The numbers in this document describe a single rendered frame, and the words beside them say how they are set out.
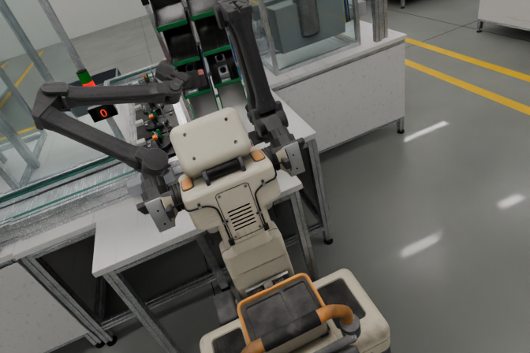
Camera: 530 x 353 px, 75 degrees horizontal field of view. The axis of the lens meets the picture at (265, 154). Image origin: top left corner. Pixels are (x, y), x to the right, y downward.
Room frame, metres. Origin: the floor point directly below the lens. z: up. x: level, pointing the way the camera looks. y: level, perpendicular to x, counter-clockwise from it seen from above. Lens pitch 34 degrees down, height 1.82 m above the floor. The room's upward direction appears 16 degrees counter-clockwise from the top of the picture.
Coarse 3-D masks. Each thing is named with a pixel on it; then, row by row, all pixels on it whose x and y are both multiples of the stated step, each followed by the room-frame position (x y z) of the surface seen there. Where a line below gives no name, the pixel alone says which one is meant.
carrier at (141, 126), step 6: (156, 114) 1.87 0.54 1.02; (162, 114) 1.87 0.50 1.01; (168, 114) 1.93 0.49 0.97; (174, 114) 1.91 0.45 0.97; (138, 120) 1.93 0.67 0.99; (150, 120) 1.88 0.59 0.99; (156, 120) 1.82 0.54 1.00; (162, 120) 1.83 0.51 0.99; (168, 120) 1.85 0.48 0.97; (174, 120) 1.83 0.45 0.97; (138, 126) 1.88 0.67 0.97; (144, 126) 1.82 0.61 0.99; (150, 126) 1.80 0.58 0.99; (156, 126) 1.77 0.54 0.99; (162, 126) 1.78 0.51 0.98; (174, 126) 1.75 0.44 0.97; (138, 132) 1.80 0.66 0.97; (144, 132) 1.78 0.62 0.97; (150, 132) 1.76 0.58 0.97; (156, 132) 1.74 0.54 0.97; (162, 132) 1.72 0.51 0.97; (138, 138) 1.73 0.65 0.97; (144, 138) 1.71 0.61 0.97; (150, 138) 1.70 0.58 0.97
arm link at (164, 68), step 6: (162, 60) 1.31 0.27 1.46; (162, 66) 1.28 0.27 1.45; (168, 66) 1.28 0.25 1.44; (174, 66) 1.30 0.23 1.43; (156, 72) 1.27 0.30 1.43; (162, 72) 1.26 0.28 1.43; (168, 72) 1.27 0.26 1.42; (162, 78) 1.26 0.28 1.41; (168, 78) 1.25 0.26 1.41; (174, 78) 1.23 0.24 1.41; (174, 84) 1.20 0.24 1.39; (180, 84) 1.21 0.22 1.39; (174, 90) 1.18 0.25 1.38
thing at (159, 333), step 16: (304, 224) 1.13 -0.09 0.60; (304, 240) 1.13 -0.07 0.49; (304, 256) 1.13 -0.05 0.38; (112, 272) 0.98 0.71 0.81; (128, 288) 0.98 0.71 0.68; (128, 304) 0.97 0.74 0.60; (144, 304) 1.01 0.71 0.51; (144, 320) 0.97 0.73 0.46; (160, 336) 0.97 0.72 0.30; (176, 352) 0.98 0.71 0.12
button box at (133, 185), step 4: (168, 164) 1.40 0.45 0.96; (168, 168) 1.37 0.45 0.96; (172, 172) 1.36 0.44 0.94; (136, 176) 1.37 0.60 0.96; (164, 176) 1.33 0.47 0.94; (168, 176) 1.33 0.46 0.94; (172, 176) 1.34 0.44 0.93; (128, 180) 1.36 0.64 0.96; (132, 180) 1.35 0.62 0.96; (136, 180) 1.34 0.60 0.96; (140, 180) 1.33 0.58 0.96; (168, 180) 1.33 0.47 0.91; (172, 180) 1.34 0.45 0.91; (128, 184) 1.32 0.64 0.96; (132, 184) 1.31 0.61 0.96; (136, 184) 1.31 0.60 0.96; (140, 184) 1.31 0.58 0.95; (128, 188) 1.30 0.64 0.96; (132, 188) 1.30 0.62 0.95; (136, 188) 1.31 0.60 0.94; (140, 188) 1.31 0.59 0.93; (132, 192) 1.30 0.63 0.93; (136, 192) 1.30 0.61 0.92; (140, 192) 1.31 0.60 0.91; (132, 196) 1.30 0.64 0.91
